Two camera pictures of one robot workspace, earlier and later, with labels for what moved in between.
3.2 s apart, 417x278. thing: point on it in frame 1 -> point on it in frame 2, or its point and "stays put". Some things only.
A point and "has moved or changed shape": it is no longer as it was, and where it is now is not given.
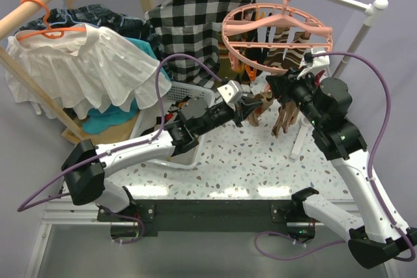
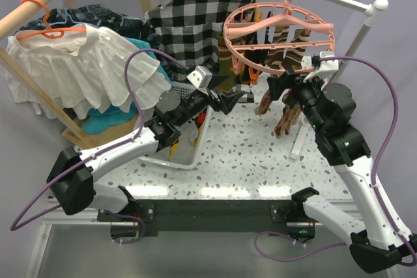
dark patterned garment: [95, 15] stays put
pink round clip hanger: [272, 37] stays put
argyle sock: [264, 96] has moved or changed shape
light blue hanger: [65, 10] stays put
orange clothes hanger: [55, 33] stays put
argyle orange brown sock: [288, 112] has moved or changed shape
